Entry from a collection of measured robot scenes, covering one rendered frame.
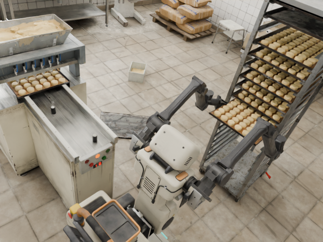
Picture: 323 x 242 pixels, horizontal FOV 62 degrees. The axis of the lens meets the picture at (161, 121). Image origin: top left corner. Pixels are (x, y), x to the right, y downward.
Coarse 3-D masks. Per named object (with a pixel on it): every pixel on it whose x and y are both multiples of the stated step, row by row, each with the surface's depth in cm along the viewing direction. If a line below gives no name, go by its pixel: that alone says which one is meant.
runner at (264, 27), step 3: (273, 21) 186; (276, 21) 190; (264, 24) 178; (267, 24) 181; (270, 24) 185; (273, 24) 188; (276, 24) 189; (279, 24) 190; (258, 27) 173; (261, 27) 177; (264, 27) 181; (267, 27) 182; (270, 27) 183; (258, 30) 175; (261, 30) 176; (264, 30) 177
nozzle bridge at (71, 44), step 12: (72, 36) 214; (48, 48) 195; (60, 48) 198; (72, 48) 201; (84, 48) 208; (0, 60) 176; (12, 60) 178; (24, 60) 181; (36, 60) 196; (72, 60) 213; (84, 60) 215; (0, 72) 183; (12, 72) 189; (36, 72) 196; (72, 72) 234
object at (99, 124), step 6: (66, 90) 208; (72, 96) 204; (78, 102) 200; (84, 108) 196; (90, 114) 192; (96, 120) 188; (102, 126) 185; (102, 132) 188; (108, 132) 181; (114, 138) 178
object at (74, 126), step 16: (64, 96) 211; (32, 112) 193; (48, 112) 195; (64, 112) 198; (80, 112) 200; (32, 128) 209; (64, 128) 186; (80, 128) 188; (96, 128) 191; (48, 144) 191; (80, 144) 178; (96, 144) 180; (112, 144) 186; (48, 160) 211; (64, 160) 176; (112, 160) 199; (48, 176) 234; (64, 176) 192; (80, 176) 182; (96, 176) 196; (112, 176) 213; (64, 192) 211; (80, 192) 194; (96, 192) 209
